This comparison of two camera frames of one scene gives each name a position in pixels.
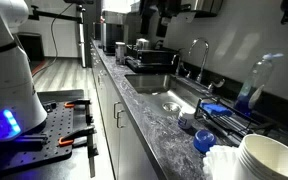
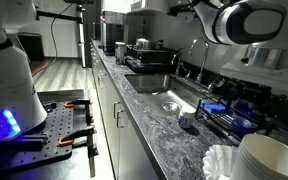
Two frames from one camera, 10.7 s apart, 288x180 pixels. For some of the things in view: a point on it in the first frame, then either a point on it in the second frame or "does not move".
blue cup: x=204 y=139 → x=243 y=125
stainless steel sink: x=168 y=91 does not move
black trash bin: x=31 y=44 does not move
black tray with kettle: x=143 y=57 does not move
